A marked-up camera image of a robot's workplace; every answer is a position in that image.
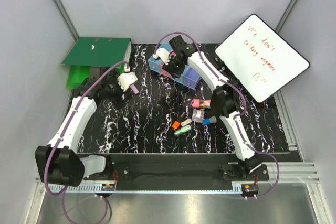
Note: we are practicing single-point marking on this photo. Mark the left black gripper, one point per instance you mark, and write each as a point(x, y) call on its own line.
point(118, 100)

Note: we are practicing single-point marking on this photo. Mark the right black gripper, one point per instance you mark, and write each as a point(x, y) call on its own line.
point(176, 74)

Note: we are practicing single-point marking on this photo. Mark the four-compartment pastel drawer organizer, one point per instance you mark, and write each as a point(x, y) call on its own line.
point(189, 78)

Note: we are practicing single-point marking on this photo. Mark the pink purple eraser stick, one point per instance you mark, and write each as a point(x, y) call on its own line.
point(134, 89)

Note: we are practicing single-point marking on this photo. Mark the pink capped pencil tube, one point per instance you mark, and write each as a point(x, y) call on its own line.
point(201, 104)

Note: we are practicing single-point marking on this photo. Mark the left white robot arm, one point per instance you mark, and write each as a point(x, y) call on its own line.
point(58, 162)

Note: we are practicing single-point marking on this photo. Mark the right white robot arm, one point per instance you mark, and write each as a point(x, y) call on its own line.
point(227, 102)

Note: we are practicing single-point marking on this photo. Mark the bright green plastic folder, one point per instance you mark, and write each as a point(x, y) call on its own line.
point(78, 74)

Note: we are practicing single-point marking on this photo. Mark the black whiteboard stand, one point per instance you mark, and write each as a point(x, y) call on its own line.
point(222, 68)

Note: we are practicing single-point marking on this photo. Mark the black marble pattern mat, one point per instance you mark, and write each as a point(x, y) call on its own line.
point(144, 125)

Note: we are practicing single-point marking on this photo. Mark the clear purple pin box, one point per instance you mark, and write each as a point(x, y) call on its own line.
point(198, 115)

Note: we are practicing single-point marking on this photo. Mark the beige small eraser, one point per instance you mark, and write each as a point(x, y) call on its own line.
point(186, 122)

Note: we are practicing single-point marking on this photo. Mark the green correction tape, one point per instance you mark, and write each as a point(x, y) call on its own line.
point(182, 130)

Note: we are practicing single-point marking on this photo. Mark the blue grey cap sharpener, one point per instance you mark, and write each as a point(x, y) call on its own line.
point(210, 120)

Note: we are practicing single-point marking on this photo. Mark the white whiteboard with red writing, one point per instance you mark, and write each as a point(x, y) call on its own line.
point(260, 58)

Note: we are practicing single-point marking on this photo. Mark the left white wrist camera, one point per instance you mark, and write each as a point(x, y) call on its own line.
point(126, 79)

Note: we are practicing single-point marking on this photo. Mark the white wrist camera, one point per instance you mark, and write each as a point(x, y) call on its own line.
point(126, 79)
point(164, 55)

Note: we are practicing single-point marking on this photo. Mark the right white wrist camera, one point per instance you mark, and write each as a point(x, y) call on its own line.
point(164, 55)

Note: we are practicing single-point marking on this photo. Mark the dark green ring binder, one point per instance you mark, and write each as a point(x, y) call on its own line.
point(98, 52)

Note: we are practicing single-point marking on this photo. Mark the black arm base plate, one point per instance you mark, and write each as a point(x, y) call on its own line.
point(183, 172)

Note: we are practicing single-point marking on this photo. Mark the aluminium rail frame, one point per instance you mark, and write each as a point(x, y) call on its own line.
point(282, 172)

